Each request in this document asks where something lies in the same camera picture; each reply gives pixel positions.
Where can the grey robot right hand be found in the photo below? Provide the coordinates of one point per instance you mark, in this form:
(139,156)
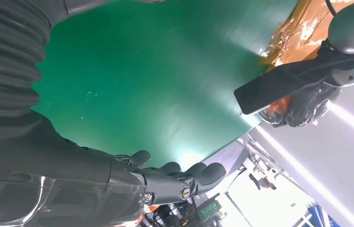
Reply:
(54,188)

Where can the green table mat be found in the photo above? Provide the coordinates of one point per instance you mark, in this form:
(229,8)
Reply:
(148,78)

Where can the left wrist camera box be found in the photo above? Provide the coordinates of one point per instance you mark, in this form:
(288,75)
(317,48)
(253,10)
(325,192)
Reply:
(277,86)

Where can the white metal frame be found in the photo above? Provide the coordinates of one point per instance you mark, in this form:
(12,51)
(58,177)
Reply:
(258,166)

